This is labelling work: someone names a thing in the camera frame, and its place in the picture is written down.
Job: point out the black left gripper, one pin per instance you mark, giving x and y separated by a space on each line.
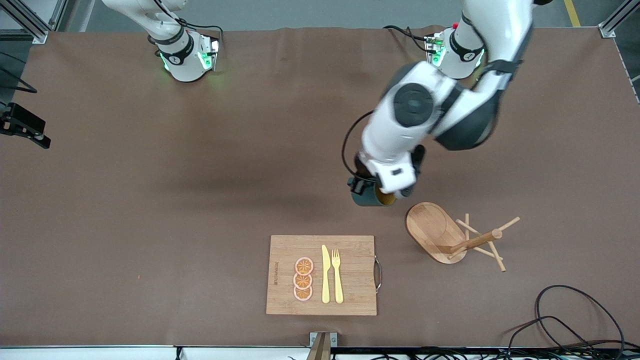
361 174

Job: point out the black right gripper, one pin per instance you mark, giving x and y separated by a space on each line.
20 121

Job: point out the dark green ribbed cup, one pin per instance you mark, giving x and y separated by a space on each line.
362 200

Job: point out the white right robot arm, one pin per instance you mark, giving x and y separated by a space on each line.
182 65

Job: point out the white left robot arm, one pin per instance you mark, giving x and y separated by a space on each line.
415 105

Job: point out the wooden cup rack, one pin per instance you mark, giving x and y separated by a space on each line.
430 230

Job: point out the bamboo cutting board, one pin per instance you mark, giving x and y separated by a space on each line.
355 280

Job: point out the orange slice toy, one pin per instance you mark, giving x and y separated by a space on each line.
302 281
304 265
303 294

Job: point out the yellow plastic knife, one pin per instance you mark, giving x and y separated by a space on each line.
325 280

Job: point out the yellow plastic fork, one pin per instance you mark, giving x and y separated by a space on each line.
338 285

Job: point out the brown table cover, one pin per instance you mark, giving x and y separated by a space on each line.
200 150

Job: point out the aluminium frame profile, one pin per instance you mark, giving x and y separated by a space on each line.
612 22
35 32

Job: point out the grey metal bracket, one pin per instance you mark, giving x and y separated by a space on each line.
322 340

